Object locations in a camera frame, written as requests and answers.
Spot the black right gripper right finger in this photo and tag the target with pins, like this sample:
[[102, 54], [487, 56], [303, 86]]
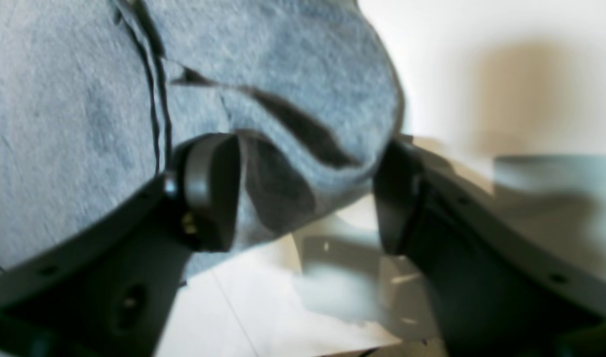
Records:
[[493, 293]]

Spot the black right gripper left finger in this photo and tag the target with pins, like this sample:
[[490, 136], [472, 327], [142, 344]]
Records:
[[108, 291]]

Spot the grey t-shirt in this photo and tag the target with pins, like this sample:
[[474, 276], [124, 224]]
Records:
[[95, 93]]

